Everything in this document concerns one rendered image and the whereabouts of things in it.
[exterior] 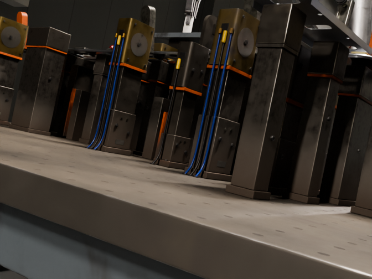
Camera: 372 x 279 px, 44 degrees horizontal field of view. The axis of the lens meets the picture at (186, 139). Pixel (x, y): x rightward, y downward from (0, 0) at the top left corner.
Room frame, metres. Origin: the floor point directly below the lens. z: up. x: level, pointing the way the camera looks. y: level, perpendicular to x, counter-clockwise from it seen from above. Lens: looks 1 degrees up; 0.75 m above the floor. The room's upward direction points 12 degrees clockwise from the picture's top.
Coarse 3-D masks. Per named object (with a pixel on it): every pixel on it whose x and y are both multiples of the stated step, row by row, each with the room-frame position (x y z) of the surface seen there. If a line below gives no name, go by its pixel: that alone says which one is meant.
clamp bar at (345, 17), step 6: (336, 0) 1.19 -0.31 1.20; (342, 0) 1.18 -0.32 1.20; (342, 6) 1.21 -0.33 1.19; (348, 6) 1.20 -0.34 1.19; (336, 12) 1.21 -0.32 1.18; (342, 12) 1.21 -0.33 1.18; (348, 12) 1.19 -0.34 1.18; (342, 18) 1.21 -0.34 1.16; (348, 18) 1.19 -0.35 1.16; (348, 24) 1.20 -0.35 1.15
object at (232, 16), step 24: (216, 24) 0.95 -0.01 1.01; (240, 24) 0.92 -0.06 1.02; (216, 48) 0.94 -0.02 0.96; (240, 48) 0.94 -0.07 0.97; (216, 72) 0.95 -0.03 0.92; (240, 72) 0.95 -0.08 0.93; (216, 96) 0.94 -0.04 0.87; (240, 96) 0.97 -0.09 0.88; (216, 120) 0.93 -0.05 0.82; (216, 144) 0.93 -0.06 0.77; (192, 168) 0.94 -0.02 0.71; (216, 168) 0.94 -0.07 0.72
